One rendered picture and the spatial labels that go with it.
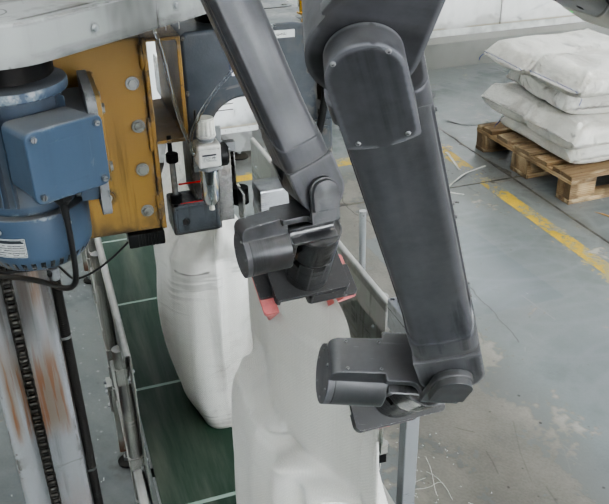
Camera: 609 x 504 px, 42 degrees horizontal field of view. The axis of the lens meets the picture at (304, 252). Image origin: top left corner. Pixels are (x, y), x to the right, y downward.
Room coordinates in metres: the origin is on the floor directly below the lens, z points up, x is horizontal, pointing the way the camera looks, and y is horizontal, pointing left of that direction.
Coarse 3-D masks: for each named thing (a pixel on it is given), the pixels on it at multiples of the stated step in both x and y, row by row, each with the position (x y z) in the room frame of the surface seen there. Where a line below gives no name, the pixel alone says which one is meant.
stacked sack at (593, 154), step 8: (504, 120) 4.03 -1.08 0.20; (512, 120) 3.97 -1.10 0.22; (512, 128) 3.96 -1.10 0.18; (520, 128) 3.89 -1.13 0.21; (528, 128) 3.83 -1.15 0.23; (528, 136) 3.82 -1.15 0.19; (536, 136) 3.76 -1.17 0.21; (544, 144) 3.69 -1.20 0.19; (552, 144) 3.63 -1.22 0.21; (608, 144) 3.58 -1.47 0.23; (552, 152) 3.63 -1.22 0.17; (560, 152) 3.56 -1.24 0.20; (568, 152) 3.52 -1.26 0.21; (576, 152) 3.52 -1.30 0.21; (584, 152) 3.53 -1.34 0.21; (592, 152) 3.54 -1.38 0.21; (600, 152) 3.55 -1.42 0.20; (608, 152) 3.56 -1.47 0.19; (568, 160) 3.51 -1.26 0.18; (576, 160) 3.49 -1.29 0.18; (584, 160) 3.50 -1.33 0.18; (592, 160) 3.53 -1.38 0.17; (600, 160) 3.55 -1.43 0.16
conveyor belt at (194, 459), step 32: (128, 256) 2.28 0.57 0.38; (128, 288) 2.08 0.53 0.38; (128, 320) 1.90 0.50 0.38; (160, 352) 1.74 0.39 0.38; (160, 384) 1.60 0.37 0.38; (160, 416) 1.48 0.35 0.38; (192, 416) 1.48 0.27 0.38; (160, 448) 1.37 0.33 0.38; (192, 448) 1.37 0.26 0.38; (224, 448) 1.36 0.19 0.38; (160, 480) 1.27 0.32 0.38; (192, 480) 1.27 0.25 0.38; (224, 480) 1.27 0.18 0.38
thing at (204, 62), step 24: (264, 0) 1.44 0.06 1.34; (192, 24) 1.25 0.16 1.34; (288, 24) 1.25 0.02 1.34; (192, 48) 1.20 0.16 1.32; (216, 48) 1.21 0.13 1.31; (288, 48) 1.25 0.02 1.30; (192, 72) 1.20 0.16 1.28; (216, 72) 1.21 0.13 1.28; (192, 96) 1.20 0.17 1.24; (216, 96) 1.21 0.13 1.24; (240, 96) 1.22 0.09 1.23; (312, 96) 1.26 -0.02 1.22; (192, 120) 1.20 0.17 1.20; (192, 168) 1.20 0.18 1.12; (192, 192) 1.21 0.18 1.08
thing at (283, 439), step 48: (288, 336) 0.88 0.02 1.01; (336, 336) 0.93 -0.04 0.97; (240, 384) 1.04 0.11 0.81; (288, 384) 0.89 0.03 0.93; (240, 432) 1.00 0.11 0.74; (288, 432) 0.89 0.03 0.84; (336, 432) 0.80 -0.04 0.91; (240, 480) 1.00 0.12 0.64; (288, 480) 0.82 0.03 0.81; (336, 480) 0.80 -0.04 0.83
